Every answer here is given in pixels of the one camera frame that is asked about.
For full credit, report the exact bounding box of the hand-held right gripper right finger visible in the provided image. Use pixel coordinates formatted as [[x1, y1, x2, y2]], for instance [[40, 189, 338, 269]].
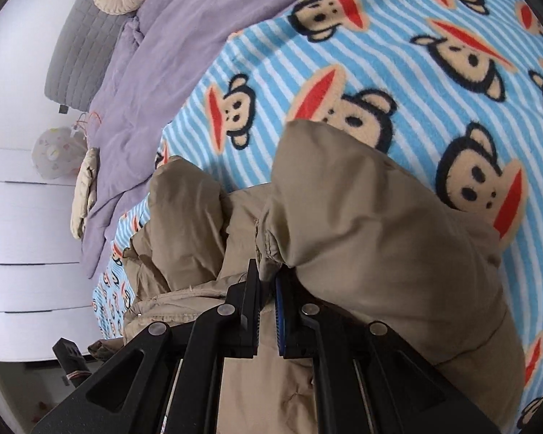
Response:
[[274, 271, 501, 434]]

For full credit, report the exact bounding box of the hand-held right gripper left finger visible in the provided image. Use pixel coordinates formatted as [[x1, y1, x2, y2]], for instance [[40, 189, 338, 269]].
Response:
[[31, 259, 263, 434]]

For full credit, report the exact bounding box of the beige puffer jacket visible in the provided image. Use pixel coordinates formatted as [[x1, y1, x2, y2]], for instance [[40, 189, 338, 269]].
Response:
[[88, 120, 526, 434]]

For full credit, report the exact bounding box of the white wardrobe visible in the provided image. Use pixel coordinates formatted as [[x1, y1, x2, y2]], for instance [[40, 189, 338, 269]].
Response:
[[0, 145, 101, 363]]

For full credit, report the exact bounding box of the cream folded jacket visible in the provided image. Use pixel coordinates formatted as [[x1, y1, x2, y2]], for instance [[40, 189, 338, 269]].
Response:
[[70, 147, 101, 241]]

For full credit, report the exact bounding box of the covered electric fan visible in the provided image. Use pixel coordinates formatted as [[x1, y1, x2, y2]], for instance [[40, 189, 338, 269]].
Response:
[[31, 127, 88, 182]]

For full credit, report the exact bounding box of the monkey print striped blanket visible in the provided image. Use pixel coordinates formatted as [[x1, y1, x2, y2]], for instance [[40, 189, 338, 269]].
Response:
[[90, 0, 543, 434]]

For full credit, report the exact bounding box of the purple duvet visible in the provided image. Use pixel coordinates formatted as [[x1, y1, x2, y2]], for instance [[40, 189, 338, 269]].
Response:
[[81, 0, 359, 280]]

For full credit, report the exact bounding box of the purple pillow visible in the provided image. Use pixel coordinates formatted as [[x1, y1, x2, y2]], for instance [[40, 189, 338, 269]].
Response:
[[103, 15, 151, 100]]

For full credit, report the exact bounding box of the grey quilted headboard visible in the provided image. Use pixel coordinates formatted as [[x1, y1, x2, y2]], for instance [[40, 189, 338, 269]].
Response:
[[44, 0, 135, 115]]

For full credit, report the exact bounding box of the orange cable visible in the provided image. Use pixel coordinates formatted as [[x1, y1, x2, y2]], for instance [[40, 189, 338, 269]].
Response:
[[73, 110, 104, 133]]

